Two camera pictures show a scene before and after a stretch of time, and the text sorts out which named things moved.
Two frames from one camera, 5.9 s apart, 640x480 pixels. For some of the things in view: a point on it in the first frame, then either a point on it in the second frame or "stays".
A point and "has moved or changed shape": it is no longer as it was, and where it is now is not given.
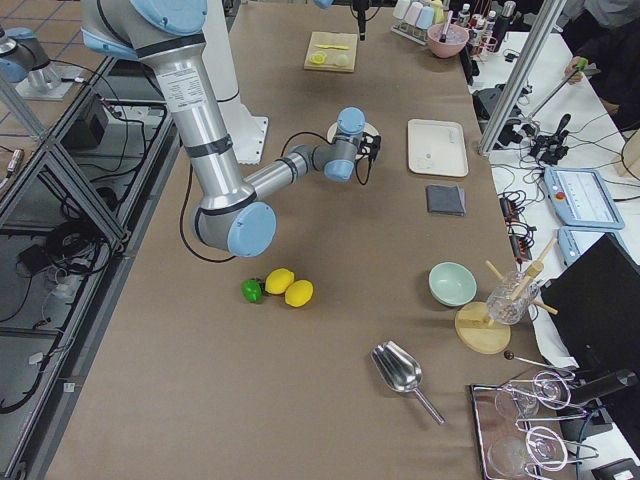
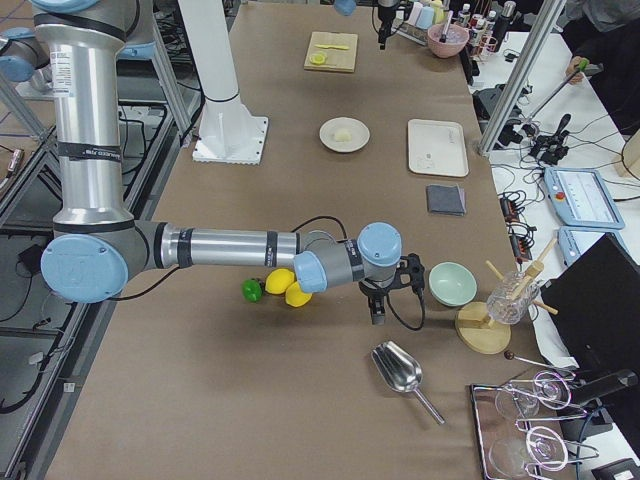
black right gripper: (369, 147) -> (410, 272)
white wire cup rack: (411, 32) stays
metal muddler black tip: (443, 36) stays
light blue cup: (425, 19) stays
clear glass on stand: (509, 299) stays
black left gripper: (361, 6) -> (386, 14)
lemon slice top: (316, 58) stays
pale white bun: (342, 59) has moved or changed shape
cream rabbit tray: (437, 147) stays
